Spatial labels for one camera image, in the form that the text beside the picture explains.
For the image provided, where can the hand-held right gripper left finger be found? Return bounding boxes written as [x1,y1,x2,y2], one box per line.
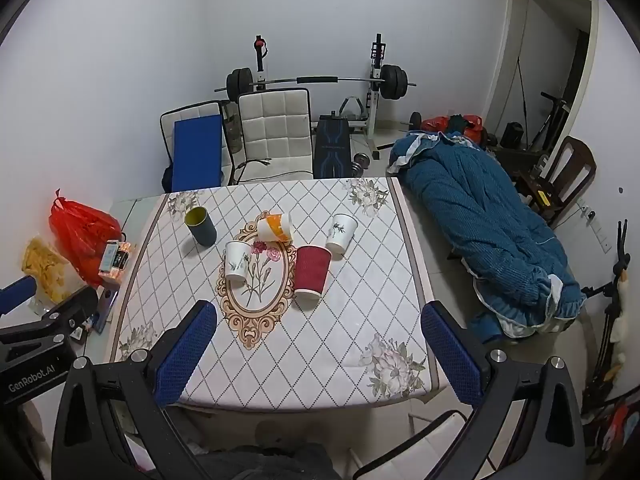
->
[51,300,219,480]

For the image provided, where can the red plastic bag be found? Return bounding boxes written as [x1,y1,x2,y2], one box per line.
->
[48,188,124,289]

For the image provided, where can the brown wooden chair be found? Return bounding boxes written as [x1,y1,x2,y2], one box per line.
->
[516,135,597,229]

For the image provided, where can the white barbell rack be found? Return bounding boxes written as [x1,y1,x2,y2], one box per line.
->
[248,33,397,153]

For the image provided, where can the barbell with black plates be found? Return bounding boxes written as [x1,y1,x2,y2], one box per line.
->
[225,63,417,102]

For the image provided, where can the yellow snack bag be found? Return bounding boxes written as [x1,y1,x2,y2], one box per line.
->
[22,236,87,307]

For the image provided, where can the small orange and black packet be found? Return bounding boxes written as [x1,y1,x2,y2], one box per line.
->
[98,240,134,277]

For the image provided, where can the white chair with black frame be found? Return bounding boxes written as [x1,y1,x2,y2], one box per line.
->
[351,409,472,480]

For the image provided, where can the black tripod stand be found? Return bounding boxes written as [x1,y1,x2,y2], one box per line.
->
[581,219,632,413]

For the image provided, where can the blue quilt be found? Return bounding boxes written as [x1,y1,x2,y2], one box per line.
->
[387,129,587,345]

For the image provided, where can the blue flat packet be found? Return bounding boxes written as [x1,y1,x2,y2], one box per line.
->
[91,287,120,335]

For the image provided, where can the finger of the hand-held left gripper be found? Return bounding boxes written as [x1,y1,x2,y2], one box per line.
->
[39,287,100,333]
[0,276,39,317]

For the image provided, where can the blue board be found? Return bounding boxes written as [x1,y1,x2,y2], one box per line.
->
[171,114,225,192]

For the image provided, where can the white padded chair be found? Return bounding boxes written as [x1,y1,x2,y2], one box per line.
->
[234,88,316,184]
[159,101,237,192]

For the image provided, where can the orange and white paper cup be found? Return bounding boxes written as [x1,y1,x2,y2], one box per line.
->
[257,211,293,244]

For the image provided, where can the white floral paper cup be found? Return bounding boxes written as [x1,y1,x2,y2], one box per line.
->
[325,213,359,256]
[223,240,250,282]

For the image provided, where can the floral diamond pattern tablecloth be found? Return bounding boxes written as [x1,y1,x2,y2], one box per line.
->
[109,176,442,414]

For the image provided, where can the person's grey trousers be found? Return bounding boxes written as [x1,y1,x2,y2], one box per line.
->
[199,441,337,480]

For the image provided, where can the white plush toy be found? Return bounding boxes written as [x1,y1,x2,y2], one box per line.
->
[612,265,635,362]

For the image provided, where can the black scooter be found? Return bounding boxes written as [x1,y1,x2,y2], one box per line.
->
[529,90,572,152]

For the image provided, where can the black and blue bench pad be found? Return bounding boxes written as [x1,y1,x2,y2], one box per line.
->
[313,114,354,180]

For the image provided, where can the red ribbed paper cup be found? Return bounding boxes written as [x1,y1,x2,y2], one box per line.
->
[293,245,332,309]

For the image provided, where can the dark grey cup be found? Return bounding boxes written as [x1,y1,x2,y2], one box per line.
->
[184,206,218,247]

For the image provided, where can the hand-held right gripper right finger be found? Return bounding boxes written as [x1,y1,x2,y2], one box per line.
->
[420,300,588,480]

